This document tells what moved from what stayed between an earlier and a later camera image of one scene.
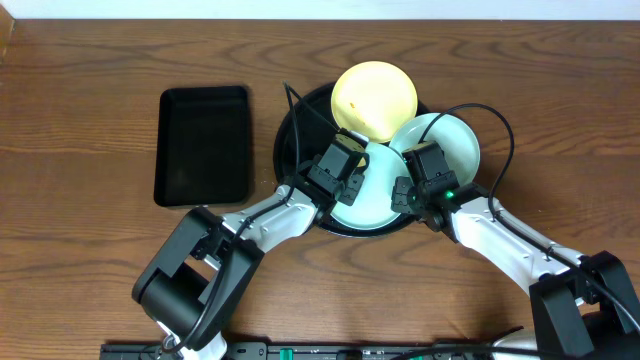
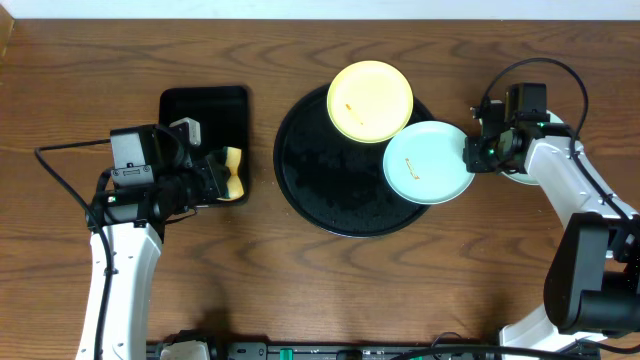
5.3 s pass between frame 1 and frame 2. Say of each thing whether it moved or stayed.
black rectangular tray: stayed
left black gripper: moved
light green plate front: moved
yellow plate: stayed
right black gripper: moved
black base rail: stayed
